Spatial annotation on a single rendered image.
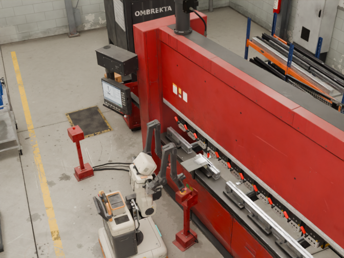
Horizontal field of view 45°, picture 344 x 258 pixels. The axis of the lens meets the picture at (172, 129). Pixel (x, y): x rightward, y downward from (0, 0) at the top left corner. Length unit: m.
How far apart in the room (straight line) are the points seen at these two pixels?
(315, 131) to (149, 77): 2.32
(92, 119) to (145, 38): 3.02
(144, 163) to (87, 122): 3.29
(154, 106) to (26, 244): 2.29
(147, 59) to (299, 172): 2.19
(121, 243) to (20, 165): 2.72
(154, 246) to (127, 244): 0.39
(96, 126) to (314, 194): 4.53
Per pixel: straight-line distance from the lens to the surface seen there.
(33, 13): 10.76
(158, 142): 4.38
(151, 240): 4.85
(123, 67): 4.80
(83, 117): 7.43
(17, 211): 5.95
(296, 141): 3.37
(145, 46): 4.67
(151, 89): 4.94
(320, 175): 3.33
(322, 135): 3.13
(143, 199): 4.42
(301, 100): 3.40
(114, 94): 5.12
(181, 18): 4.42
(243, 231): 4.37
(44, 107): 7.96
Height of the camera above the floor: 4.01
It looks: 35 degrees down
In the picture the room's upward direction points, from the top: 2 degrees counter-clockwise
